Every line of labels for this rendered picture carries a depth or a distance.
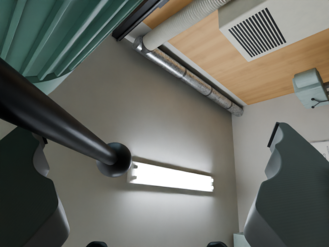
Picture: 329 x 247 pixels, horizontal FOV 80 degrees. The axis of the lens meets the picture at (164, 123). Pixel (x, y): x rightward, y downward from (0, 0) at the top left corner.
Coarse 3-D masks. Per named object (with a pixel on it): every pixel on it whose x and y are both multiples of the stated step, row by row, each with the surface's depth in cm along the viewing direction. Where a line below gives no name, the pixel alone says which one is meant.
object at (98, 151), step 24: (0, 72) 5; (0, 96) 5; (24, 96) 6; (24, 120) 6; (48, 120) 7; (72, 120) 9; (72, 144) 10; (96, 144) 12; (120, 144) 20; (120, 168) 19
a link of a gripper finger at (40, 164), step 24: (0, 144) 8; (24, 144) 8; (0, 168) 7; (24, 168) 7; (48, 168) 9; (0, 192) 6; (24, 192) 6; (48, 192) 6; (0, 216) 6; (24, 216) 6; (48, 216) 6; (0, 240) 5; (24, 240) 5; (48, 240) 6
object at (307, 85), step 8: (304, 72) 182; (312, 72) 177; (296, 80) 185; (304, 80) 181; (312, 80) 178; (320, 80) 183; (296, 88) 196; (304, 88) 191; (312, 88) 186; (320, 88) 184; (304, 96) 198; (312, 96) 198; (320, 96) 197; (328, 96) 210; (304, 104) 214; (312, 104) 213; (320, 104) 212
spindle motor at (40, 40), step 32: (0, 0) 9; (32, 0) 10; (64, 0) 9; (96, 0) 10; (128, 0) 13; (0, 32) 11; (32, 32) 12; (64, 32) 13; (96, 32) 14; (32, 64) 15; (64, 64) 17
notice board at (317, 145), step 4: (324, 140) 241; (328, 140) 238; (312, 144) 248; (316, 144) 245; (320, 144) 242; (324, 144) 239; (328, 144) 237; (316, 148) 244; (320, 148) 241; (324, 148) 238; (328, 148) 236; (320, 152) 240; (324, 152) 237; (328, 152) 235; (324, 156) 236; (328, 156) 233; (328, 160) 232
